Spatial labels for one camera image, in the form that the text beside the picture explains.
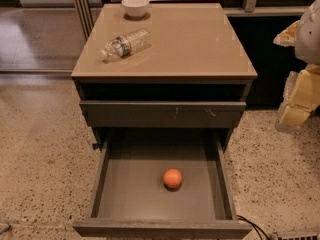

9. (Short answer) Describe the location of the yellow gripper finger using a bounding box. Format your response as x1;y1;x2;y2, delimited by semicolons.
273;21;299;47
275;65;320;131

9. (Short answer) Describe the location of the orange fruit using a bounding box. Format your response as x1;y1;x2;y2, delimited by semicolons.
163;168;182;189

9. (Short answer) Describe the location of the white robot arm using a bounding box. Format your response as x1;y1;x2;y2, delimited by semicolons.
273;0;320;132

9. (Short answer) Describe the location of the brown drawer cabinet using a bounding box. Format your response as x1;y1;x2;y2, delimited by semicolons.
72;3;257;143

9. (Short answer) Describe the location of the open grey middle drawer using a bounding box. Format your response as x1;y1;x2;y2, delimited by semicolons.
73;128;252;240

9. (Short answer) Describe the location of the closed grey top drawer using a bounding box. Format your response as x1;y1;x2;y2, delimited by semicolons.
80;100;246;128

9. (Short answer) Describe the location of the grey floor vent grille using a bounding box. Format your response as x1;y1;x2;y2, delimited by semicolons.
270;231;320;240

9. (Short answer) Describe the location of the clear plastic water bottle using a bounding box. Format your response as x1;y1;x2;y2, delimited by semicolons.
100;28;151;62

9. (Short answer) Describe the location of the white ceramic bowl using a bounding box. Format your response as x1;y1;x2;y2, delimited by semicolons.
121;0;149;18

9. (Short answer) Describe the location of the black cable on floor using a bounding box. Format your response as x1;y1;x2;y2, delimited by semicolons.
236;214;271;240

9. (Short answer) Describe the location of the metal window frame rail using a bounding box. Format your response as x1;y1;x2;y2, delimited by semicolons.
74;0;94;39

